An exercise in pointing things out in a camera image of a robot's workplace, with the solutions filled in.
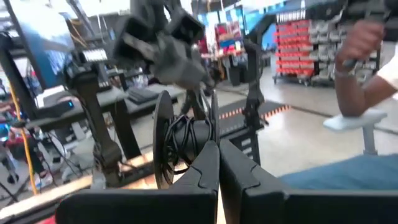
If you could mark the computer monitor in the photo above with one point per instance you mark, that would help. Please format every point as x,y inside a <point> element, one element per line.
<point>40,40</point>

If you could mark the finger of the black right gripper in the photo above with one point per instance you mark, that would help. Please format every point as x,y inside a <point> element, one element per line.
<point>200,104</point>
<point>189,104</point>

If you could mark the black keyboard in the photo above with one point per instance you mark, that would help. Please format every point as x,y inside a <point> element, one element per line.
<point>143,95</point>

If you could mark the cluttered background shelf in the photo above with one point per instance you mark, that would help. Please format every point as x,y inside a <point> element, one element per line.
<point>227,37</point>

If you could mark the white chair armrest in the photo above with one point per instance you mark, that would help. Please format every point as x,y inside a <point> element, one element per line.
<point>354,121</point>

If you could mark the black aluminium table frame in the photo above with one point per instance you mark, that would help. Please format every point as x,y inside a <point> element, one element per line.
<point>255,93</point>

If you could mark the orange striped floor mat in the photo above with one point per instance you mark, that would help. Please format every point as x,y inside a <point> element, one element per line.
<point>230,118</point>

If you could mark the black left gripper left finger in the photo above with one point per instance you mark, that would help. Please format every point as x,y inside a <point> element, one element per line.
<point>199,186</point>

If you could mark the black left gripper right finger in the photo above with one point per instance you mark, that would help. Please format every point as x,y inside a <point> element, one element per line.
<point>248,199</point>

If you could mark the person's hand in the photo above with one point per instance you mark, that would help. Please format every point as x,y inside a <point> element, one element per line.
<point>360,40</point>

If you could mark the red white bin rack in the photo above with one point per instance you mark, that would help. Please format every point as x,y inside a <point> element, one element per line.
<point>292,46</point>

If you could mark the black box blue light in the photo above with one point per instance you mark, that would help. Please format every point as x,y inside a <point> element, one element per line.
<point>56,109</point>

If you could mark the black computer desk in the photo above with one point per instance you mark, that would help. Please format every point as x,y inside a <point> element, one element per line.
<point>109,96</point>

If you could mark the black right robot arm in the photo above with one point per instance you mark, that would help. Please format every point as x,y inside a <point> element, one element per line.
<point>102,149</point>

